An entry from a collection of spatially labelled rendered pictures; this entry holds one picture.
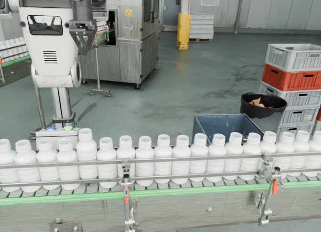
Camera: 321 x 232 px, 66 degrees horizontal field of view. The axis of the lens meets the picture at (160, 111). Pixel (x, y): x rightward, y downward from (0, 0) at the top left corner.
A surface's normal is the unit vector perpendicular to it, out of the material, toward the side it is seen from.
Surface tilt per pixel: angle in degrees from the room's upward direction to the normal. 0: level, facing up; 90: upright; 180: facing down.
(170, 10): 90
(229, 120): 90
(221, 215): 90
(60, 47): 90
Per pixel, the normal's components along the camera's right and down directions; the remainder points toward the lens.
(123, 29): -0.19, 0.41
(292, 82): 0.24, 0.42
